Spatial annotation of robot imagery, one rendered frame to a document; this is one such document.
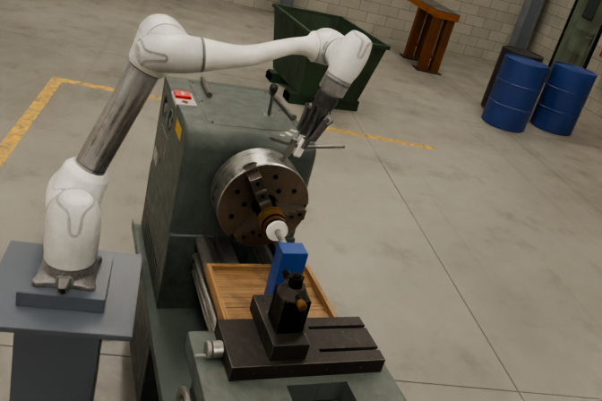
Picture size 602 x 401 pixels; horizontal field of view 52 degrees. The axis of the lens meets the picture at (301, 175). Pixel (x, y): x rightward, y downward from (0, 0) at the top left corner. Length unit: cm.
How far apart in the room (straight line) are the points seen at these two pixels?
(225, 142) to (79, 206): 52
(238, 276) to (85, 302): 47
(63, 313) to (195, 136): 68
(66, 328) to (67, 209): 34
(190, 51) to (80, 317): 86
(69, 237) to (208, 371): 61
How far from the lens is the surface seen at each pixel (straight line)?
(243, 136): 211
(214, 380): 158
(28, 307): 202
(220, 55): 180
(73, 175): 206
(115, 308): 203
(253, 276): 203
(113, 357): 297
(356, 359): 169
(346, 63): 193
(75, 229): 191
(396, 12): 1253
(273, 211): 193
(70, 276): 199
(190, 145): 205
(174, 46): 177
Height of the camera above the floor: 201
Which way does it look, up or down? 23 degrees down
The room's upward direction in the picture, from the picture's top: 15 degrees clockwise
